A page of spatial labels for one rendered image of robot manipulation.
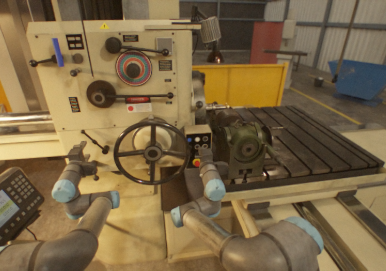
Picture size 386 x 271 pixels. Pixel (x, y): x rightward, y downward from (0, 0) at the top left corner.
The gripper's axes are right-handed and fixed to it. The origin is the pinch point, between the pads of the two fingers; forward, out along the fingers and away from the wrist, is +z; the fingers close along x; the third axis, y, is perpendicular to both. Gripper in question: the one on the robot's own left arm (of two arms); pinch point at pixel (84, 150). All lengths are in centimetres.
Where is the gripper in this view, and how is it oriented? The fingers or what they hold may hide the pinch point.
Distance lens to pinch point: 117.2
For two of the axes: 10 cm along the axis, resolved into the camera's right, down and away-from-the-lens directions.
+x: 0.0, 8.8, 4.7
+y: -9.9, 0.7, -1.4
